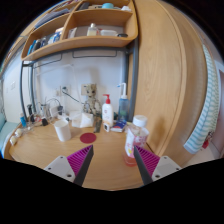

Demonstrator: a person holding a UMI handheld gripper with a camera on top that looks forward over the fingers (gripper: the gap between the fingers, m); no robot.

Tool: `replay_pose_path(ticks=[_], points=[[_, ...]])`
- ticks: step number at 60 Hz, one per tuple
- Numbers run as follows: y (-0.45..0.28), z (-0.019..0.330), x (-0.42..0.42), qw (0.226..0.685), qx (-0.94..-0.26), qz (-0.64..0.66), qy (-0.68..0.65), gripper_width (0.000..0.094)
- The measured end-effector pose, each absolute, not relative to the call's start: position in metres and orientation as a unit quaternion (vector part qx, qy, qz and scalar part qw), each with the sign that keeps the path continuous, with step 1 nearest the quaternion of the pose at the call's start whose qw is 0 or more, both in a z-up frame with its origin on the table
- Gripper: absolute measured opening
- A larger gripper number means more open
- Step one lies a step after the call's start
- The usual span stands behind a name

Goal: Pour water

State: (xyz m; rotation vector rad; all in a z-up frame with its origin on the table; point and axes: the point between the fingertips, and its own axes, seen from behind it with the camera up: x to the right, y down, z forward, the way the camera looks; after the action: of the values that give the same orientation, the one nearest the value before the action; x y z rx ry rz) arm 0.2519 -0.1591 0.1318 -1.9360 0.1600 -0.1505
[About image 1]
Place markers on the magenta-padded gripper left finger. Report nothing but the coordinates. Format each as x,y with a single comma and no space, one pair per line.
80,161

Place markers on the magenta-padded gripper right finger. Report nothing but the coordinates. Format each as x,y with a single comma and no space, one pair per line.
150,163

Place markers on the pink-labelled clear drink bottle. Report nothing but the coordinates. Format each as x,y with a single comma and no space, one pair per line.
135,138

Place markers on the flat round red coaster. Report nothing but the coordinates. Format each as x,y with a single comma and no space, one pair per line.
88,138

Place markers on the white paper cup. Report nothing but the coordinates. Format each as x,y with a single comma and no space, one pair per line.
62,130

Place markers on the black comb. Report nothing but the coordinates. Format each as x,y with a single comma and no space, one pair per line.
98,126

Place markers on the white tissue pack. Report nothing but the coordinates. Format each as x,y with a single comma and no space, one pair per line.
82,120

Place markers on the small white desk clock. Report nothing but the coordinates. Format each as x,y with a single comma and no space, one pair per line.
106,127

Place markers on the small blue box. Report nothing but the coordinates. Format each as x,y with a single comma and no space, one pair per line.
119,126

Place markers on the white red-pump lotion bottle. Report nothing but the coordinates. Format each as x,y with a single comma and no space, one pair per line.
107,115

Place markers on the white power adapter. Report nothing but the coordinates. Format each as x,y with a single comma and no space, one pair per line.
54,110

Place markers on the blue bent-nozzle squeeze bottle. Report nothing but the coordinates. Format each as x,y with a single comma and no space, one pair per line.
124,108

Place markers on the tree-like toy figurine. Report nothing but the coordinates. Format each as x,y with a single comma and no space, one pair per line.
90,100

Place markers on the black electric shaver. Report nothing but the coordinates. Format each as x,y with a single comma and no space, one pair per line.
30,111

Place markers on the small blue bottle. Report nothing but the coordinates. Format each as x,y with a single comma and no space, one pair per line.
22,120

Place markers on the striped hanging towel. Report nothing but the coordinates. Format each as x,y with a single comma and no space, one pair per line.
205,110

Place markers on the wooden shelf unit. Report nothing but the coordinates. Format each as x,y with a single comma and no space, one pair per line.
100,16

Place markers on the white wall outlet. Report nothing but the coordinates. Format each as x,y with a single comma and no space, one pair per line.
65,90

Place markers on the grey metal desk frame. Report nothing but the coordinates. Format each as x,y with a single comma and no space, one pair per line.
134,83

